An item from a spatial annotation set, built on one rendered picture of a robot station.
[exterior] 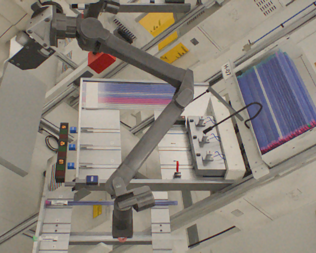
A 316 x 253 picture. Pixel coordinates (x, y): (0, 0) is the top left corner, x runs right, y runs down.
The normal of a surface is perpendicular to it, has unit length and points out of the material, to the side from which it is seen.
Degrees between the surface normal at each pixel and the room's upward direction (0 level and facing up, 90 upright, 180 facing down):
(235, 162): 43
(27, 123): 0
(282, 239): 89
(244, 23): 90
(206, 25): 90
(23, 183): 0
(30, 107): 0
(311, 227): 90
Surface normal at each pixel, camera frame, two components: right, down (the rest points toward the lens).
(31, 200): 0.76, -0.49
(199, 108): 0.12, -0.69
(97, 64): 0.09, 0.72
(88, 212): -0.64, -0.49
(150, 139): 0.24, -0.32
